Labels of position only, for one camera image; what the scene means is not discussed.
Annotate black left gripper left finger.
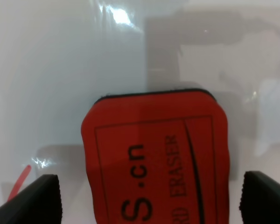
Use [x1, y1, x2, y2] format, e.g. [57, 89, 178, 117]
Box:
[0, 175, 62, 224]

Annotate red whiteboard eraser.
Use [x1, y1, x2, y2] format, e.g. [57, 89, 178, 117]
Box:
[81, 89, 230, 224]

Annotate white aluminium-framed whiteboard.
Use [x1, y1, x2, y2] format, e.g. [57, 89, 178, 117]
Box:
[0, 0, 280, 224]

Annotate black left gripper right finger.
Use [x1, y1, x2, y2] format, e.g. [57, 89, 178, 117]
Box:
[239, 171, 280, 224]

